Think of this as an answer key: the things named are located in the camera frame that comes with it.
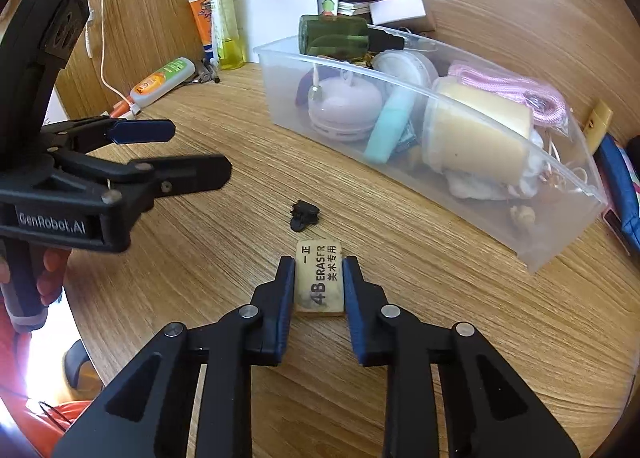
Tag white cardboard box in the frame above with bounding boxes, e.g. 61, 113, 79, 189
369, 0, 437, 31

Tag clear plastic storage box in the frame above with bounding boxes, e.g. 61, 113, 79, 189
252, 30, 608, 274

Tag yellow spray bottle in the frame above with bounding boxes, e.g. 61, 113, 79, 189
207, 0, 247, 71

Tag white charging cable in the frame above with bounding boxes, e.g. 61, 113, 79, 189
80, 0, 137, 113

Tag white drawstring pouch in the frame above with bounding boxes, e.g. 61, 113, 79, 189
447, 133, 591, 204

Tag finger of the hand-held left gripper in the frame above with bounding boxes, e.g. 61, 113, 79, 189
44, 116, 176, 155
54, 153, 233, 213

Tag blue patchwork pouch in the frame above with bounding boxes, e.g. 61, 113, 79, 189
595, 134, 640, 256

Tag small black clip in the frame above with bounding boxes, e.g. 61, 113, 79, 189
289, 199, 321, 232

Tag dark metal tools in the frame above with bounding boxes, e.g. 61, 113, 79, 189
192, 58, 222, 85

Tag white file holder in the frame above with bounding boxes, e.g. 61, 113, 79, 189
235, 0, 317, 64

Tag beige eraser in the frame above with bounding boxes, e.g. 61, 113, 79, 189
294, 239, 346, 317

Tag pink round mini device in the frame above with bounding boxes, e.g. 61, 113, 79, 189
306, 69, 386, 142

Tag orange sunscreen tube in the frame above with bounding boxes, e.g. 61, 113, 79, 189
188, 0, 217, 61

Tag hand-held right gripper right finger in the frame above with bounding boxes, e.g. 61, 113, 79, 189
342, 256, 581, 458

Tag orange and white marker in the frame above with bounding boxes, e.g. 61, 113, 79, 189
110, 100, 144, 120

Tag green bottle with black cap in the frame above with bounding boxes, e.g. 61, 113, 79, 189
298, 14, 407, 60

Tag white tube with green cap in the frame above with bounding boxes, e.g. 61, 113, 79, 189
129, 58, 196, 109

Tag teal plastic case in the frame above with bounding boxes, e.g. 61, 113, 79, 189
364, 88, 417, 164

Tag pink rope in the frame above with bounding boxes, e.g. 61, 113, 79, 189
447, 62, 572, 130

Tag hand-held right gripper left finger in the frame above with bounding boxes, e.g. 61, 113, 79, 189
52, 255, 297, 458

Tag white round jar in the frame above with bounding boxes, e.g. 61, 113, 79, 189
372, 50, 439, 89

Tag person's left hand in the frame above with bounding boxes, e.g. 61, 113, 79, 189
37, 248, 71, 307

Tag person's red clothing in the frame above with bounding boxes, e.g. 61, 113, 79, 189
0, 308, 101, 458

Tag beige jar with clear lid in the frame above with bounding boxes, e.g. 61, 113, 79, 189
422, 78, 534, 186

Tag yellow tube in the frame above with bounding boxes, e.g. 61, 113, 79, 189
582, 99, 614, 155

